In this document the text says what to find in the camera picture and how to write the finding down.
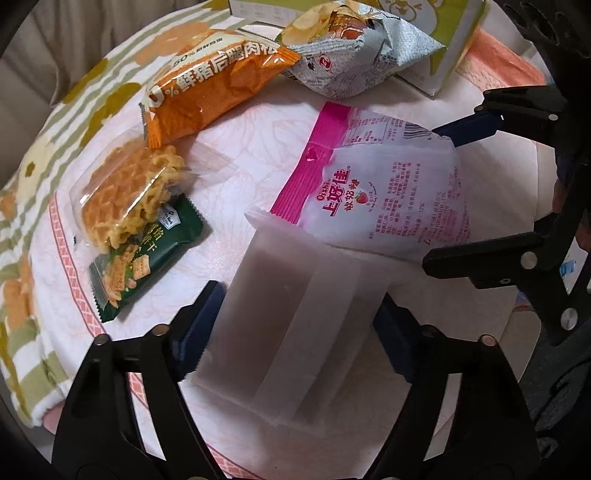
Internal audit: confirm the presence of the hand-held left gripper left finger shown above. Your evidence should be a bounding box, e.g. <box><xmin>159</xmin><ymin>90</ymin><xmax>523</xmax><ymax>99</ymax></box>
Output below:
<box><xmin>52</xmin><ymin>279</ymin><xmax>227</xmax><ymax>480</ymax></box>

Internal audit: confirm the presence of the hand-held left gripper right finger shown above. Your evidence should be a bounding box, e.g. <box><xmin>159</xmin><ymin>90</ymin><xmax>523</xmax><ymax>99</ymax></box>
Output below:
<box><xmin>369</xmin><ymin>293</ymin><xmax>541</xmax><ymax>480</ymax></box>

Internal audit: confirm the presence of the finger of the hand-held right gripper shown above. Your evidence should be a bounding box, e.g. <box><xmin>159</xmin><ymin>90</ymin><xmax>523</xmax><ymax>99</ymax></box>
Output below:
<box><xmin>422</xmin><ymin>217</ymin><xmax>583</xmax><ymax>347</ymax></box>
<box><xmin>431</xmin><ymin>85</ymin><xmax>561</xmax><ymax>148</ymax></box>

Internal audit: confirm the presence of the white translucent snack packet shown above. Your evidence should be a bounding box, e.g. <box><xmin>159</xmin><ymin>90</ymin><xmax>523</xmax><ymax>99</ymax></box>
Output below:
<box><xmin>191</xmin><ymin>208</ymin><xmax>393</xmax><ymax>430</ymax></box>

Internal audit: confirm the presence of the green cardboard box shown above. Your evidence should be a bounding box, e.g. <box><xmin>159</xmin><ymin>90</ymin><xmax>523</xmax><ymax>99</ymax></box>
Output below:
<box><xmin>228</xmin><ymin>0</ymin><xmax>492</xmax><ymax>99</ymax></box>

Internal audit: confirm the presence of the pink white candy bag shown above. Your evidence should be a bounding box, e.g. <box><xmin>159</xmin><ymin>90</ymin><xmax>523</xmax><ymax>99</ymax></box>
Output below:
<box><xmin>270</xmin><ymin>102</ymin><xmax>472</xmax><ymax>264</ymax></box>

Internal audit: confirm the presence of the green cracker packet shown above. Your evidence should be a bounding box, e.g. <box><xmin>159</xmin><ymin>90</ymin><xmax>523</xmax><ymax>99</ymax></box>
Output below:
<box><xmin>88</xmin><ymin>194</ymin><xmax>205</xmax><ymax>323</ymax></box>

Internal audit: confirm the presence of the silver chips bag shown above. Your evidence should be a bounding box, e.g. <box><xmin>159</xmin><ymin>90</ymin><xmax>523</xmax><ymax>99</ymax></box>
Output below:
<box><xmin>277</xmin><ymin>0</ymin><xmax>446</xmax><ymax>97</ymax></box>

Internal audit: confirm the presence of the clear waffle snack packet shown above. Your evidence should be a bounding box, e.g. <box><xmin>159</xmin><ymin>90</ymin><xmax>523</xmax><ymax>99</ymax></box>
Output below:
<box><xmin>69</xmin><ymin>134</ymin><xmax>222</xmax><ymax>254</ymax></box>

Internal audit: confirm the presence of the white pink bordered sheet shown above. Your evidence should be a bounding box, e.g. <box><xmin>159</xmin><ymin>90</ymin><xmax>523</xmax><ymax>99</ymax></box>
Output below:
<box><xmin>28</xmin><ymin>18</ymin><xmax>555</xmax><ymax>467</ymax></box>

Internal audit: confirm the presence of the orange snack packet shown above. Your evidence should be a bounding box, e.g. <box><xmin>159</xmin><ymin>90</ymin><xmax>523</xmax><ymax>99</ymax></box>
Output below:
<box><xmin>139</xmin><ymin>25</ymin><xmax>301</xmax><ymax>148</ymax></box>

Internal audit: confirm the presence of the floral striped blanket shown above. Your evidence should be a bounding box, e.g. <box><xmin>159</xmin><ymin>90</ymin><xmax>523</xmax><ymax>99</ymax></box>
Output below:
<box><xmin>0</xmin><ymin>9</ymin><xmax>241</xmax><ymax>430</ymax></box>

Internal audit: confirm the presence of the beige curtain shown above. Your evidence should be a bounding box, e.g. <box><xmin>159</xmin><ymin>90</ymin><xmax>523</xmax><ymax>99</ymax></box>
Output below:
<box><xmin>0</xmin><ymin>0</ymin><xmax>232</xmax><ymax>107</ymax></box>

